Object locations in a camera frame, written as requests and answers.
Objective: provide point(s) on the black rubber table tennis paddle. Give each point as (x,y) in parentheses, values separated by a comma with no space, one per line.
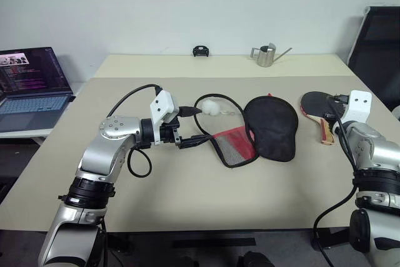
(314,102)

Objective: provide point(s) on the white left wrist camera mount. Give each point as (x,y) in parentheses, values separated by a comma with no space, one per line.
(162,104)

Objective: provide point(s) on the black and red paddle case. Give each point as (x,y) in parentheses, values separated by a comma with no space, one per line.
(272,129)

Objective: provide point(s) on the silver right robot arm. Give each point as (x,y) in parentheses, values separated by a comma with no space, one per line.
(372,148)

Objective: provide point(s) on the small black plastic clamp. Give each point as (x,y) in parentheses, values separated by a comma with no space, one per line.
(201,52)

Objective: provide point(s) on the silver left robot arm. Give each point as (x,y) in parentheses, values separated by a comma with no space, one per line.
(106,151)

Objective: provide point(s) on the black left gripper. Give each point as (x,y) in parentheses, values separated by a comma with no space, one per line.
(170,132)

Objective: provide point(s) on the black office chair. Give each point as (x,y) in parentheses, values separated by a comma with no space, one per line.
(378,54)

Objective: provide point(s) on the open grey laptop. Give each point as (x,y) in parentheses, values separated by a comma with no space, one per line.
(28,104)

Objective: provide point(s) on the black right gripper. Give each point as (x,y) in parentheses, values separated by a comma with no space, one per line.
(332,116)

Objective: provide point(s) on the black table frame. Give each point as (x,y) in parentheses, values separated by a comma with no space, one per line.
(215,242)

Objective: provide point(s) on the small metal watering can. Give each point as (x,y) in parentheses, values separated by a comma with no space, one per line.
(265,57)

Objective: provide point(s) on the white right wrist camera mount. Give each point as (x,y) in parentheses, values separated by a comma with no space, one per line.
(359,106)

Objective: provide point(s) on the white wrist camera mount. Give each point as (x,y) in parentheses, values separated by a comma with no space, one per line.
(359,106)
(162,104)

